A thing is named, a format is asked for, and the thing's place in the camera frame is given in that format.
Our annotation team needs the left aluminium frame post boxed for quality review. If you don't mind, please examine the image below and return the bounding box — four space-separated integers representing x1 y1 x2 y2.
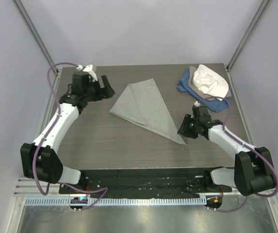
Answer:
12 0 54 67

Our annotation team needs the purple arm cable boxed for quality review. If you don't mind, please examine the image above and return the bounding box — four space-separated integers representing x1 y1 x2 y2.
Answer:
209 96 278 214
32 62 108 211

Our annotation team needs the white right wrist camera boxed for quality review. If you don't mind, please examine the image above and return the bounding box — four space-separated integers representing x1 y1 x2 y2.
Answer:
193 101 200 107

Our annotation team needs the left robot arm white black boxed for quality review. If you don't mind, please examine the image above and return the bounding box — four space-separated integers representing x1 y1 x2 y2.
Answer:
20 71 115 194

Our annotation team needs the right aluminium frame post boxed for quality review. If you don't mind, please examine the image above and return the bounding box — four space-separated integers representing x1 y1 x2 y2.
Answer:
226 0 273 71

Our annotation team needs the aluminium frame post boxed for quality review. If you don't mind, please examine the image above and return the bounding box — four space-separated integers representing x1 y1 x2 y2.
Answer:
226 0 273 71
12 0 54 67

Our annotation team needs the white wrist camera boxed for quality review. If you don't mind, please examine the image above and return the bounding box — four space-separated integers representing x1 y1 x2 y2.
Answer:
76 65 98 82
193 101 200 107

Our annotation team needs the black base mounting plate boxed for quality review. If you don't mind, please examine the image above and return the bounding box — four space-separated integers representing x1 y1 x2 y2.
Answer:
56 168 233 199

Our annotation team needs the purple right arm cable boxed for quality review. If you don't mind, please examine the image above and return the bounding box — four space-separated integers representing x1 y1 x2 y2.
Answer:
209 96 278 214

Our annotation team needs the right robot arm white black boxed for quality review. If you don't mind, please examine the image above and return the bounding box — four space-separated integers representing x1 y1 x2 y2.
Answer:
177 105 278 197

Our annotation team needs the blue checked cloth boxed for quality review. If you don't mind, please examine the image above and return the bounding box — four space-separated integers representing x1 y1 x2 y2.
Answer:
177 69 228 112

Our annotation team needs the white cloth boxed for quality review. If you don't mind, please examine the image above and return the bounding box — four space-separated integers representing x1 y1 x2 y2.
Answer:
192 64 229 101

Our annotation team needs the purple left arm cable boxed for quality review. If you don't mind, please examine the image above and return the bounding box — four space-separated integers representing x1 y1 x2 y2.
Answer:
32 62 108 211

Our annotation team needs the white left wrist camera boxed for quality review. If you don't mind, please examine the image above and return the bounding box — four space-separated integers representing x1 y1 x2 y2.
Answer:
76 65 98 82

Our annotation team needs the grey cloth napkin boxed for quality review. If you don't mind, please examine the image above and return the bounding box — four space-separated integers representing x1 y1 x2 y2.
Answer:
109 79 186 145

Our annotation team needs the beige grey cloth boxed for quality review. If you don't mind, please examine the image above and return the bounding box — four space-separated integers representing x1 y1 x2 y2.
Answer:
187 65 233 102

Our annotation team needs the front aluminium frame rail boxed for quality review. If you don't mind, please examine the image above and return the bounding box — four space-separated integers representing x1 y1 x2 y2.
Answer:
14 176 278 196

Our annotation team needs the white slotted cable duct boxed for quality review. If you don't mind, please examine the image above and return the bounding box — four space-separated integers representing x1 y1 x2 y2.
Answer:
24 196 207 206

